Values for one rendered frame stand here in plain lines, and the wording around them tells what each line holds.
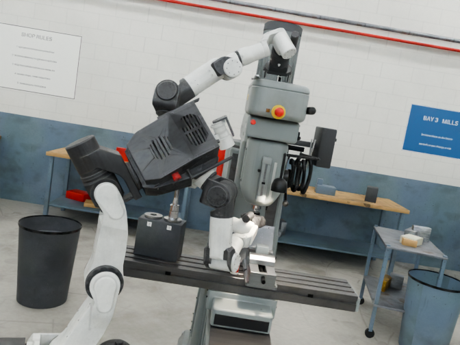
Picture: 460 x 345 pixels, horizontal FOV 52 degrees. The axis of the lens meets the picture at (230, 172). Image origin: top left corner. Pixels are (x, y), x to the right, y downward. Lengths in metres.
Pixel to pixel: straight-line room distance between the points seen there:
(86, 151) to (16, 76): 5.37
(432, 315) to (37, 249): 3.13
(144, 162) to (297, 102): 0.74
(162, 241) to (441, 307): 2.58
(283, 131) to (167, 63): 4.51
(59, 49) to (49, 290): 3.82
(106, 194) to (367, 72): 5.39
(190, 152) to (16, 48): 5.60
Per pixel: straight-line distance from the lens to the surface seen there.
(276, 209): 2.70
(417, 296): 4.24
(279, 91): 2.04
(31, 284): 3.94
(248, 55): 1.97
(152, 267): 2.29
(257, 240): 2.68
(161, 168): 1.66
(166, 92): 1.85
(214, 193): 1.72
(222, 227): 1.79
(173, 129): 1.68
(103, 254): 1.84
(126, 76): 6.61
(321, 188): 6.01
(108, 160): 1.74
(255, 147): 2.18
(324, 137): 2.51
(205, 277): 2.29
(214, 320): 2.21
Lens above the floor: 1.74
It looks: 8 degrees down
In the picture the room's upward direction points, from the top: 9 degrees clockwise
